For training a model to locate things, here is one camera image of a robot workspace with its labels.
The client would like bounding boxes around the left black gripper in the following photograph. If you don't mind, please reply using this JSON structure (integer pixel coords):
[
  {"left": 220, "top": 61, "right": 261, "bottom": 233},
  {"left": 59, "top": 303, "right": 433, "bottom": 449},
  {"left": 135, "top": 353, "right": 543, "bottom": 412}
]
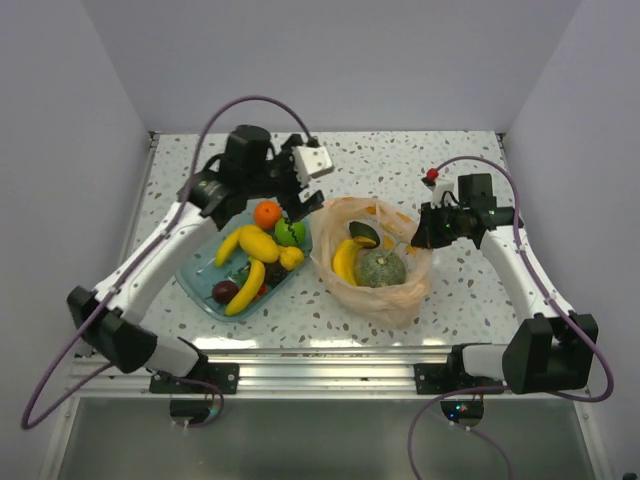
[{"left": 246, "top": 136, "right": 325, "bottom": 222}]

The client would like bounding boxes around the fake dark avocado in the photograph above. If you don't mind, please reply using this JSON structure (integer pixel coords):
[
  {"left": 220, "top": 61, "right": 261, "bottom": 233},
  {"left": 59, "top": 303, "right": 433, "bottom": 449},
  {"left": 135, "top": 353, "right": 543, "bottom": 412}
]
[{"left": 348, "top": 221, "right": 381, "bottom": 249}]

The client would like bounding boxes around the fake yellow mango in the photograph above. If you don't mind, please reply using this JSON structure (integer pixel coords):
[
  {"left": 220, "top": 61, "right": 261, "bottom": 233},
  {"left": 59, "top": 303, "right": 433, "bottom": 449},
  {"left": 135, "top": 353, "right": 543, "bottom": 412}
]
[{"left": 239, "top": 225, "right": 280, "bottom": 263}]

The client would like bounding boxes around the fake banana bunch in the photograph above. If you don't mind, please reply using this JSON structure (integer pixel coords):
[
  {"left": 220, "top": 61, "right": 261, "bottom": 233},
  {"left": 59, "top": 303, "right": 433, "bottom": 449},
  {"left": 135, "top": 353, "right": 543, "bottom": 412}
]
[{"left": 332, "top": 237, "right": 368, "bottom": 286}]

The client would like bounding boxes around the fake green melon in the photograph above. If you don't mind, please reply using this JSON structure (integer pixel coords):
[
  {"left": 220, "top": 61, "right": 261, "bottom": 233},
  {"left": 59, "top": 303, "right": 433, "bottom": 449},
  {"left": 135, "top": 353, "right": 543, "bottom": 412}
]
[{"left": 354, "top": 250, "right": 407, "bottom": 288}]

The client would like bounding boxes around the orange plastic bag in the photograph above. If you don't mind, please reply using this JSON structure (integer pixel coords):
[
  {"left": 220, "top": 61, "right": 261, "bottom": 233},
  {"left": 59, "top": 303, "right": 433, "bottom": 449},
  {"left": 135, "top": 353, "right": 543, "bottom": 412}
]
[{"left": 311, "top": 197, "right": 432, "bottom": 328}]

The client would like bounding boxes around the fake dark passion fruit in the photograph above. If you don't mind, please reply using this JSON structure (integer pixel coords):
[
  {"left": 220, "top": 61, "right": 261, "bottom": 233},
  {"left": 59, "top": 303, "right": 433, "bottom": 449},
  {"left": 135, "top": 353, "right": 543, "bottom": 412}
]
[{"left": 211, "top": 280, "right": 239, "bottom": 305}]

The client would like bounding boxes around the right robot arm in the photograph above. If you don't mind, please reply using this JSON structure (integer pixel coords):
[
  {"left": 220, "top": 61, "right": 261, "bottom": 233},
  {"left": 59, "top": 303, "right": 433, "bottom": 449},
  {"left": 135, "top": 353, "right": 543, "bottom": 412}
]
[{"left": 411, "top": 169, "right": 598, "bottom": 394}]

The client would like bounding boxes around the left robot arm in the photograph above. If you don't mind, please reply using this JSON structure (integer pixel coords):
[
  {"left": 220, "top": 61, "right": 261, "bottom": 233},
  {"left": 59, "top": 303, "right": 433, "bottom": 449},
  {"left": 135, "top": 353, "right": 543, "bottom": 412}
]
[{"left": 67, "top": 125, "right": 333, "bottom": 393}]

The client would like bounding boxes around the fake green apple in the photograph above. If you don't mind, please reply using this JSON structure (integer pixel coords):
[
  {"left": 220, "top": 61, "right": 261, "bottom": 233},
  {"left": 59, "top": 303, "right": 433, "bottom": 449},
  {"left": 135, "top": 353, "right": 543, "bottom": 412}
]
[{"left": 274, "top": 216, "right": 306, "bottom": 247}]

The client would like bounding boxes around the fake orange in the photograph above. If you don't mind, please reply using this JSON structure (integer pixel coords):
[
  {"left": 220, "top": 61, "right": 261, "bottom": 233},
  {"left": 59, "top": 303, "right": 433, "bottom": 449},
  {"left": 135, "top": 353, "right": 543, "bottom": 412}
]
[{"left": 253, "top": 200, "right": 282, "bottom": 231}]

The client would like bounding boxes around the fake yellow lemon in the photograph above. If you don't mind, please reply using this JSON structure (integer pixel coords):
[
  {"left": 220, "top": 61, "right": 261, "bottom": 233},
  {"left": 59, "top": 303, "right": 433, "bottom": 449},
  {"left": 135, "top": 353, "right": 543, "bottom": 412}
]
[{"left": 279, "top": 246, "right": 305, "bottom": 271}]

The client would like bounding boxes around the fake dark grape cluster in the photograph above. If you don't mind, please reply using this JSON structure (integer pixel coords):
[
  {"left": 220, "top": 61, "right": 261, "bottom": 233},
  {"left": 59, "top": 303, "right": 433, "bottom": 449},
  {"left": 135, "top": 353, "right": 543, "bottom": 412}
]
[{"left": 264, "top": 263, "right": 289, "bottom": 288}]

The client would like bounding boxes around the fake yellow banana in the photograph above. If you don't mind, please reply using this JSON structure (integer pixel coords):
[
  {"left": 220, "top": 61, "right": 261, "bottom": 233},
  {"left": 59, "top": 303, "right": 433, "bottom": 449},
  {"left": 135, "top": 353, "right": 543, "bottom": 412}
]
[
  {"left": 214, "top": 227, "right": 244, "bottom": 268},
  {"left": 224, "top": 257, "right": 265, "bottom": 316}
]

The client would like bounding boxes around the blue plastic tray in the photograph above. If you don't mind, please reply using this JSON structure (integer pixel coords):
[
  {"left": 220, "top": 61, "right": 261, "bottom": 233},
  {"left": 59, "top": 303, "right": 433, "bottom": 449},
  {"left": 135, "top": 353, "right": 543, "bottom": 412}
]
[{"left": 175, "top": 200, "right": 312, "bottom": 322}]

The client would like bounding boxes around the right round controller board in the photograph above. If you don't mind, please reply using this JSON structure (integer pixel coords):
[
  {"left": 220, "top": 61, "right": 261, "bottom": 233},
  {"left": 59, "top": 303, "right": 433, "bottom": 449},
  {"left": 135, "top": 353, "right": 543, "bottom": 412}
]
[{"left": 440, "top": 400, "right": 485, "bottom": 427}]

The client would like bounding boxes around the round controller board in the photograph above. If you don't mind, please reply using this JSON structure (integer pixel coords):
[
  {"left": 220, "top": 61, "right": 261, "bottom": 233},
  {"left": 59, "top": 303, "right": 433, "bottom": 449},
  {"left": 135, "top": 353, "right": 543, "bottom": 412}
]
[
  {"left": 169, "top": 399, "right": 216, "bottom": 427},
  {"left": 440, "top": 400, "right": 485, "bottom": 427}
]

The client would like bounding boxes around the left round controller board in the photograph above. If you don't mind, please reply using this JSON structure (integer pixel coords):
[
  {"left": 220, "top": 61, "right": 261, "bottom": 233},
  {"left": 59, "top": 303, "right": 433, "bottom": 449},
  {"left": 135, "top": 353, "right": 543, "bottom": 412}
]
[{"left": 169, "top": 399, "right": 216, "bottom": 427}]

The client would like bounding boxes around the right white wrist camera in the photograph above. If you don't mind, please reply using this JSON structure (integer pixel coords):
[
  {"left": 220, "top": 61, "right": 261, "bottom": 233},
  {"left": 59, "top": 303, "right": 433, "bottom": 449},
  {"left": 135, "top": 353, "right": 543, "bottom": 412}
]
[{"left": 422, "top": 168, "right": 456, "bottom": 208}]

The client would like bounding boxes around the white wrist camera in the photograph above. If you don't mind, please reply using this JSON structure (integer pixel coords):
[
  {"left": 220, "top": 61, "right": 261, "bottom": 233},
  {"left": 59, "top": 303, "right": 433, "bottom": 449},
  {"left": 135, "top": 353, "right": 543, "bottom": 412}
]
[
  {"left": 422, "top": 168, "right": 456, "bottom": 208},
  {"left": 292, "top": 146, "right": 334, "bottom": 186}
]

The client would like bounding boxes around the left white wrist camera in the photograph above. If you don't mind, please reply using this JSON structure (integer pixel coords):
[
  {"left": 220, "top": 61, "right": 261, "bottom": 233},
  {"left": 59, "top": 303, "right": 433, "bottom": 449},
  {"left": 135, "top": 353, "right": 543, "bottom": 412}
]
[{"left": 292, "top": 146, "right": 334, "bottom": 186}]

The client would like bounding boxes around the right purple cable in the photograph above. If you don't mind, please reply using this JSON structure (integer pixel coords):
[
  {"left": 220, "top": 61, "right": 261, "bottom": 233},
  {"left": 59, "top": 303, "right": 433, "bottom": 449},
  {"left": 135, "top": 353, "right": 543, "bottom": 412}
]
[{"left": 405, "top": 155, "right": 616, "bottom": 480}]

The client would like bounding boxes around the purple cable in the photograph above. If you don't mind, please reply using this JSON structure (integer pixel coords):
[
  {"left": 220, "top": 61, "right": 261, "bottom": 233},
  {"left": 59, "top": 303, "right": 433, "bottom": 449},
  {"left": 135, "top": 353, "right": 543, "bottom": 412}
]
[
  {"left": 405, "top": 155, "right": 616, "bottom": 480},
  {"left": 20, "top": 95, "right": 319, "bottom": 431}
]

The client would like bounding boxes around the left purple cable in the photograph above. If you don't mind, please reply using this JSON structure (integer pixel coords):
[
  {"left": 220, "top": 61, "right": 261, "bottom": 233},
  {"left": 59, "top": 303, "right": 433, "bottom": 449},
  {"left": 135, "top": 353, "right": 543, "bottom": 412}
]
[{"left": 20, "top": 95, "right": 319, "bottom": 431}]

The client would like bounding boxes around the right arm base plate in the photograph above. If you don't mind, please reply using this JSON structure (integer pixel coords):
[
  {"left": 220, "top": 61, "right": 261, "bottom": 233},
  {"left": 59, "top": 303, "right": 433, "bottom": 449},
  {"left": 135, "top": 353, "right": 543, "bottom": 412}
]
[{"left": 413, "top": 344, "right": 502, "bottom": 395}]

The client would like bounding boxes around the aluminium rail frame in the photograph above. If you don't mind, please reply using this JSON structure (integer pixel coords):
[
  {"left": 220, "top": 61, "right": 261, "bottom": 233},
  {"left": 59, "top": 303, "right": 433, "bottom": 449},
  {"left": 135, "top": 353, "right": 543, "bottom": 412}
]
[{"left": 63, "top": 344, "right": 581, "bottom": 399}]

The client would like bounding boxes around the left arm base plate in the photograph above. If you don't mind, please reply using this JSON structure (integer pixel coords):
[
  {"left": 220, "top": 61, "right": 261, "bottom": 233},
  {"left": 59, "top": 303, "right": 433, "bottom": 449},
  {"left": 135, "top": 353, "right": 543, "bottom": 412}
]
[{"left": 149, "top": 362, "right": 240, "bottom": 395}]

